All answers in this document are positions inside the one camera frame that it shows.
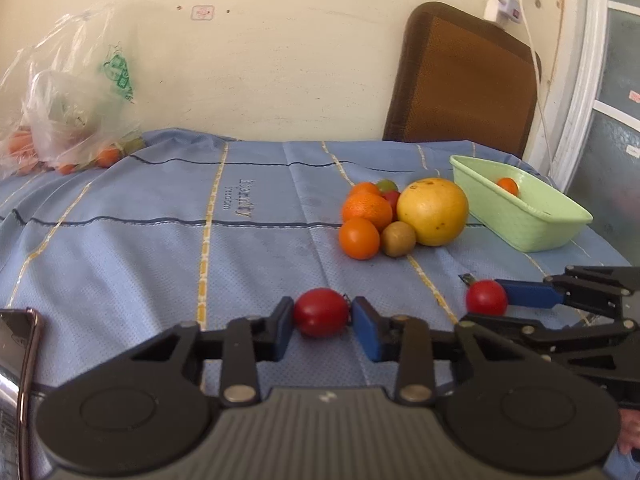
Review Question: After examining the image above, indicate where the large yellow grapefruit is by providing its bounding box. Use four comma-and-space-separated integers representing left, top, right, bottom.
396, 178, 469, 247

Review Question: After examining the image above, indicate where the medium orange mandarin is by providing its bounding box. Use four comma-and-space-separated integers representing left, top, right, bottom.
341, 193, 394, 232

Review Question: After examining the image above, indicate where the orange fruit by bag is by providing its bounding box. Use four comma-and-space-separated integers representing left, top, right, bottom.
96, 146, 122, 168

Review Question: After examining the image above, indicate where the blue checked tablecloth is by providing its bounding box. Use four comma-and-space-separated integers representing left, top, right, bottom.
1, 129, 624, 402

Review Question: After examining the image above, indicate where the white power cable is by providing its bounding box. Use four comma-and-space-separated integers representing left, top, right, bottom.
514, 0, 564, 191

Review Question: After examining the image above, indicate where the brown woven chair mat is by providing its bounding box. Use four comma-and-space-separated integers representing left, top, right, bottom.
383, 1, 540, 157

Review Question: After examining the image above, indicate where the white window frame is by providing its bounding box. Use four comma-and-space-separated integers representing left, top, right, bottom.
529, 0, 639, 191

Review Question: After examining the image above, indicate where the wall sticker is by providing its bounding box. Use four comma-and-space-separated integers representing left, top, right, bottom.
191, 4, 215, 22

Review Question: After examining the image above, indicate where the small back tangerine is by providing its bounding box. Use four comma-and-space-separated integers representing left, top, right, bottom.
348, 182, 381, 196

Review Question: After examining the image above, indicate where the clear plastic bag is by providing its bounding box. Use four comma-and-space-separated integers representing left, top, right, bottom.
1, 4, 142, 178

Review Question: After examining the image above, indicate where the light green plastic basket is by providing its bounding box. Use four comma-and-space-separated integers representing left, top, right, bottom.
449, 155, 593, 252

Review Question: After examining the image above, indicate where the person's left hand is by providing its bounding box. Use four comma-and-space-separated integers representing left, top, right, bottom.
617, 408, 640, 455

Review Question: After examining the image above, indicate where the brown kiwi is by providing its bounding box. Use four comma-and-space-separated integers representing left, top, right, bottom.
381, 221, 416, 258

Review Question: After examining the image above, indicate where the green fruit by bag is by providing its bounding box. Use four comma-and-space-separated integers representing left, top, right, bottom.
122, 136, 145, 156

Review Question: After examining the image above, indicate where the small orange tangerine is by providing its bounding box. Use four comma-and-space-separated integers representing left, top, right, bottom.
338, 218, 380, 260

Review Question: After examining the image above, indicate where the smartphone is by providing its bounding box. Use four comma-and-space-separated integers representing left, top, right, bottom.
0, 308, 42, 480

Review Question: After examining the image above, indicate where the green lime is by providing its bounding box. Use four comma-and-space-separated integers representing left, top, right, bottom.
375, 179, 398, 194

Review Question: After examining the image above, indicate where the red tomato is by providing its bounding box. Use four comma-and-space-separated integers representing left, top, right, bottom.
293, 288, 349, 338
465, 280, 508, 316

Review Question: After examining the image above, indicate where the orange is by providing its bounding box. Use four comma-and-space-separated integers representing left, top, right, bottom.
497, 178, 520, 196

